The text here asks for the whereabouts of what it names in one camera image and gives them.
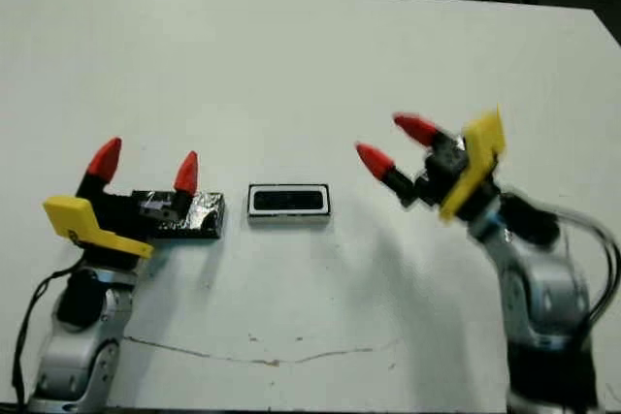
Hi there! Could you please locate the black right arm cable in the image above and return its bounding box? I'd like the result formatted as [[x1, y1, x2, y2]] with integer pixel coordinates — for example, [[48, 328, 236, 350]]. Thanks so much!
[[552, 205, 621, 337]]

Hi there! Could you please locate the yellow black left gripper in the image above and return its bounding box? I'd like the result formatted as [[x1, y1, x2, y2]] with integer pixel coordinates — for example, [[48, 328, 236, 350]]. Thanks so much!
[[42, 137, 199, 268]]

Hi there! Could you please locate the white camera box base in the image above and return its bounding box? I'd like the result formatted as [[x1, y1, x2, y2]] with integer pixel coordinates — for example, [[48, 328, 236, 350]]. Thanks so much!
[[246, 182, 332, 226]]

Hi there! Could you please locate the black camera box lid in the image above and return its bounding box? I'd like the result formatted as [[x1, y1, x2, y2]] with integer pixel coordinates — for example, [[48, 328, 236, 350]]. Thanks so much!
[[131, 190, 228, 239]]

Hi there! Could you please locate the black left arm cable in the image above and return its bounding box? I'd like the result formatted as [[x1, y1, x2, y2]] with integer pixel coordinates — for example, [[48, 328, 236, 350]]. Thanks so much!
[[13, 268, 83, 405]]

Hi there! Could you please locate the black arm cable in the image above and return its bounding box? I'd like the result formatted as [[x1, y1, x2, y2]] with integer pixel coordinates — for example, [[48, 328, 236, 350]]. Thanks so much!
[[552, 205, 621, 337], [13, 268, 83, 405]]

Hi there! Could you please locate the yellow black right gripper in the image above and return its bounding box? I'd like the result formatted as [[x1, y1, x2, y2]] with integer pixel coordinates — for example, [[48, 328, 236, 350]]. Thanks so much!
[[355, 103, 508, 226]]

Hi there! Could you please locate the small black camera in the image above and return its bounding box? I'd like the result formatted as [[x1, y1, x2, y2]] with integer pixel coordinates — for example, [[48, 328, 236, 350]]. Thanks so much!
[[252, 188, 324, 214]]

